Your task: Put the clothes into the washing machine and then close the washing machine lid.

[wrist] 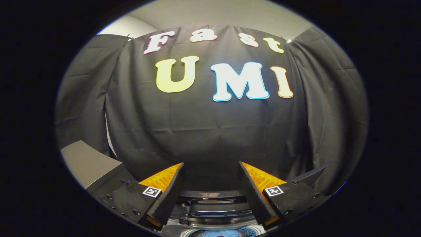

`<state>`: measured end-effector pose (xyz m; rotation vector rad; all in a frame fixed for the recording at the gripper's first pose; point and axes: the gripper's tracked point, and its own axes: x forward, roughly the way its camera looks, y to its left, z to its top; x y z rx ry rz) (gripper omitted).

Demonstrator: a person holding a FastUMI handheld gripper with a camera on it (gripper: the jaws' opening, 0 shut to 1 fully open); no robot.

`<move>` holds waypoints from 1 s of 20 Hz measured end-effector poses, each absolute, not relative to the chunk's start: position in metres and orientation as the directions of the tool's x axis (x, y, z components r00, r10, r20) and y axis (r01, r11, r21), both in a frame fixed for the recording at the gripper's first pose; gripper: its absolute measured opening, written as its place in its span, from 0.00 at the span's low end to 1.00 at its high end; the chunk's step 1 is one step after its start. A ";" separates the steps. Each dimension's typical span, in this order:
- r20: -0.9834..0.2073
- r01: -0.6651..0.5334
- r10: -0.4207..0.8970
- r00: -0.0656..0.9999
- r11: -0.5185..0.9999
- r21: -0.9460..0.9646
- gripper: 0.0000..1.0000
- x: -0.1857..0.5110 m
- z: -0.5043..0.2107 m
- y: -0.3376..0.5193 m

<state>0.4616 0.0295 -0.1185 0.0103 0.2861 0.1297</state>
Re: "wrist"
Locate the black washing machine lid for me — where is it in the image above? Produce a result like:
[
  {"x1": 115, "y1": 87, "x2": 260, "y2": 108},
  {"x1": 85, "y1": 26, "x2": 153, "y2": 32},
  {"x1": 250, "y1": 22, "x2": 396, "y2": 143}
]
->
[{"x1": 178, "y1": 161, "x2": 328, "y2": 227}]

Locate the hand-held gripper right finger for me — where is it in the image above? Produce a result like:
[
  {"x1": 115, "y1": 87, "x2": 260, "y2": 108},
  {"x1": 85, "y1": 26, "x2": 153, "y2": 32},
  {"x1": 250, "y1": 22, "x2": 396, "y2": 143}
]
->
[{"x1": 237, "y1": 161, "x2": 329, "y2": 227}]

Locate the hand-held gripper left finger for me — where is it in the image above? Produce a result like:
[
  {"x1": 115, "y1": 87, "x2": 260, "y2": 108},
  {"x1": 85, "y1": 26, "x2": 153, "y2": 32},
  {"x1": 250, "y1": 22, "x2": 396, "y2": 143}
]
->
[{"x1": 94, "y1": 162, "x2": 185, "y2": 227}]

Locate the dark grey washing machine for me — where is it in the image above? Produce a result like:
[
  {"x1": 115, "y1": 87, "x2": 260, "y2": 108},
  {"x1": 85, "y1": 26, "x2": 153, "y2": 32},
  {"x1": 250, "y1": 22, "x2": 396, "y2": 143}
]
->
[{"x1": 161, "y1": 161, "x2": 328, "y2": 237}]

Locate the grey cabinet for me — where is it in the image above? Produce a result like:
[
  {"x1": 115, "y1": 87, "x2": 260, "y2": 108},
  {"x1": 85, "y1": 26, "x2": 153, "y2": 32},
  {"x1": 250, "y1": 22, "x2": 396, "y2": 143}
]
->
[{"x1": 61, "y1": 140, "x2": 138, "y2": 198}]

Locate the light blue polo shirt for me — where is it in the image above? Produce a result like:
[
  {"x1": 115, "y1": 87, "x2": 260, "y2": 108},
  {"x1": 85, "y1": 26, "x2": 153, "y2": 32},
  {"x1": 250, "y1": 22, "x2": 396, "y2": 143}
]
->
[{"x1": 189, "y1": 229, "x2": 244, "y2": 237}]

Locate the black backdrop cloth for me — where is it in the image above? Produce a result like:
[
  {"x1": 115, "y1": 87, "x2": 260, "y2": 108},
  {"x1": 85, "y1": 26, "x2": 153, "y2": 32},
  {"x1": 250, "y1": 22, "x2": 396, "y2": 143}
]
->
[{"x1": 55, "y1": 25, "x2": 369, "y2": 198}]

